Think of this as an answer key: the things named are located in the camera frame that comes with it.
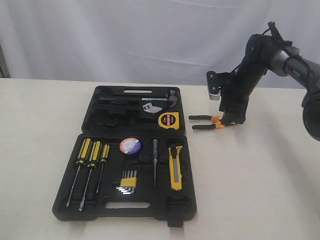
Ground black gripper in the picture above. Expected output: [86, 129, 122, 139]
[218, 74, 250, 125]

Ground orange black handled pliers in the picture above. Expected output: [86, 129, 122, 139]
[188, 115, 225, 131]

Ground yellow tape measure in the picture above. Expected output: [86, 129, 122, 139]
[158, 112, 180, 130]

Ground yellow utility knife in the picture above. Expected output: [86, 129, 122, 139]
[168, 146, 183, 191]

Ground black electrical tape roll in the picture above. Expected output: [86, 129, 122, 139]
[119, 137, 142, 155]

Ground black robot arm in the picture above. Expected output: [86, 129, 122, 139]
[220, 34, 320, 140]

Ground black plastic tool case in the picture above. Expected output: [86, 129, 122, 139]
[52, 85, 197, 228]

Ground silver adjustable wrench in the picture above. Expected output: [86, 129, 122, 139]
[142, 101, 163, 114]

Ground white backdrop curtain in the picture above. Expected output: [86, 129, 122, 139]
[0, 0, 320, 85]

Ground hex key set yellow holder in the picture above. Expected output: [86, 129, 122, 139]
[116, 170, 137, 195]

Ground small yellow black screwdriver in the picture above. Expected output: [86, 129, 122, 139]
[96, 144, 110, 194]

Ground middle yellow black screwdriver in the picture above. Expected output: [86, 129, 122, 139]
[79, 141, 102, 212]

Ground large yellow black screwdriver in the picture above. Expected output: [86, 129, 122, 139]
[66, 138, 93, 208]

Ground claw hammer black handle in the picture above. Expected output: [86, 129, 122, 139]
[98, 90, 178, 107]

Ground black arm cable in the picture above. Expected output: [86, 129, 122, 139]
[232, 21, 316, 101]

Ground clear handle tester screwdriver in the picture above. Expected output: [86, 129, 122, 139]
[152, 139, 159, 187]

